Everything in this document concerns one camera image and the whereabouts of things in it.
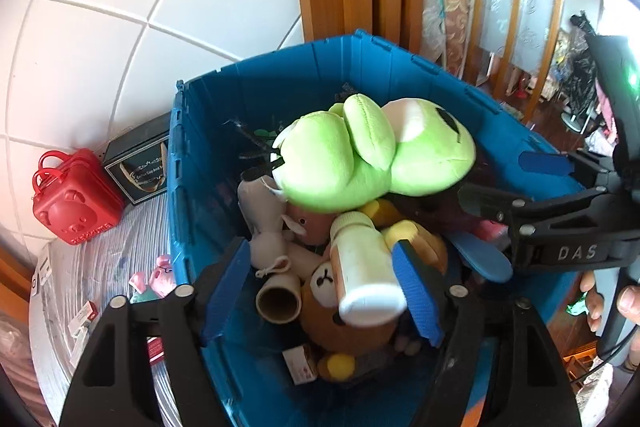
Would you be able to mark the small white red box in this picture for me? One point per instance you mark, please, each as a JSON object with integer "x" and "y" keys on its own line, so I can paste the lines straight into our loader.
{"x": 300, "y": 364}

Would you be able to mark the black gift box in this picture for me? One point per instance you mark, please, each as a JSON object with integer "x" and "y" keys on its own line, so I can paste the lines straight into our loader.
{"x": 140, "y": 167}

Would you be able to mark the brown bear plush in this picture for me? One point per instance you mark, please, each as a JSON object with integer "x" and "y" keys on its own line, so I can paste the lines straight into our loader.
{"x": 325, "y": 307}

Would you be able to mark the green frog plush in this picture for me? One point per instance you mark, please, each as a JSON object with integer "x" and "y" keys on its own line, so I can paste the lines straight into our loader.
{"x": 325, "y": 167}

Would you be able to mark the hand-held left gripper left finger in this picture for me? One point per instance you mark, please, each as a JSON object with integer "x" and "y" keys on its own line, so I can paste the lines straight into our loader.
{"x": 227, "y": 292}

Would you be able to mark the red bear carry case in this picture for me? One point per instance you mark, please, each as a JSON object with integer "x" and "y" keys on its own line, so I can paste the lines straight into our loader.
{"x": 75, "y": 212}

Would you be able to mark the person's right hand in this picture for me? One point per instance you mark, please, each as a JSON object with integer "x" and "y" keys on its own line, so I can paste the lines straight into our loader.
{"x": 590, "y": 302}

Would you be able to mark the plain white bottle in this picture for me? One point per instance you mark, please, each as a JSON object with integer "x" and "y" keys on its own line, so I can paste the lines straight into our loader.
{"x": 362, "y": 267}

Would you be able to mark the black hanging garments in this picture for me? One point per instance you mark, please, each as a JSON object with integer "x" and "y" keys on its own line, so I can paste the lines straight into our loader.
{"x": 580, "y": 77}

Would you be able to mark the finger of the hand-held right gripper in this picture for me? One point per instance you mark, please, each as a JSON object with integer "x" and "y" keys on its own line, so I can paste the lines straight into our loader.
{"x": 542, "y": 163}
{"x": 485, "y": 202}

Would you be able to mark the yellow brown plush toy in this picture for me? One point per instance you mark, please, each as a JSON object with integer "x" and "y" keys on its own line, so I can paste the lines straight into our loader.
{"x": 422, "y": 239}

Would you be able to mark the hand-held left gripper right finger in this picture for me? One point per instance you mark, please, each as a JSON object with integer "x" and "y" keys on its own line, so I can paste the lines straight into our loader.
{"x": 417, "y": 297}

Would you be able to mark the blue plastic storage crate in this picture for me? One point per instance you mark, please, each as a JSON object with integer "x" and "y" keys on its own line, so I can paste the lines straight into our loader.
{"x": 210, "y": 157}

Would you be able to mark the white red medicine box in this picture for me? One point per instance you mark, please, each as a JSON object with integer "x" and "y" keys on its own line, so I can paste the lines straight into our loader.
{"x": 82, "y": 317}

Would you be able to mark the white cardboard tube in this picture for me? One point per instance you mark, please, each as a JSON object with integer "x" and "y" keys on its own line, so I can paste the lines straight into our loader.
{"x": 280, "y": 287}

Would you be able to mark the white plush toy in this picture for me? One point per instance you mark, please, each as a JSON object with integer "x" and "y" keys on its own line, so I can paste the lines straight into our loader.
{"x": 265, "y": 217}

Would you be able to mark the pink pig plush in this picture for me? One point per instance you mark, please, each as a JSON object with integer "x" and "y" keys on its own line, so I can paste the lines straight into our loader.
{"x": 162, "y": 277}

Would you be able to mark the pink plush toy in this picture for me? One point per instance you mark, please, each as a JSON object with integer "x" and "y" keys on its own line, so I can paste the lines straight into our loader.
{"x": 312, "y": 227}

